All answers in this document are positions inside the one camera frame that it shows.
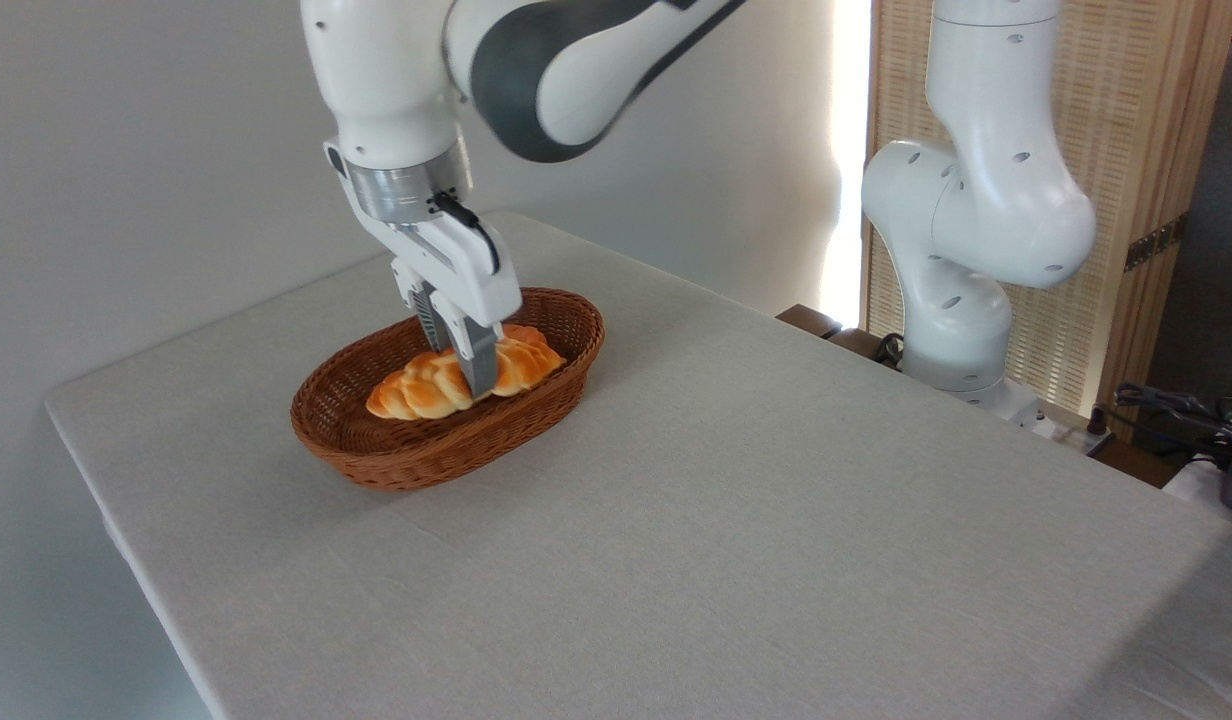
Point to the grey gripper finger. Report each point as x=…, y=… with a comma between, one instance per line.
x=428, y=315
x=479, y=355

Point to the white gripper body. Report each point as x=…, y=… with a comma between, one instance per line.
x=466, y=270

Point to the small round bread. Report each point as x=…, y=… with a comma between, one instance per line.
x=524, y=333

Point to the braided bread loaf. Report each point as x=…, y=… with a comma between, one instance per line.
x=421, y=385

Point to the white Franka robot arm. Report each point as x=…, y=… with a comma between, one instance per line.
x=376, y=80

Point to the brown wicker basket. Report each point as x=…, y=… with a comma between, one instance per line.
x=396, y=450

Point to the brown wooden side furniture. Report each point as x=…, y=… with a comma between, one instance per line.
x=811, y=320

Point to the grey tablecloth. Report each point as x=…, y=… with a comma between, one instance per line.
x=776, y=560

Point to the metal screen hinge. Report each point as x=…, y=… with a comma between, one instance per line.
x=1156, y=243

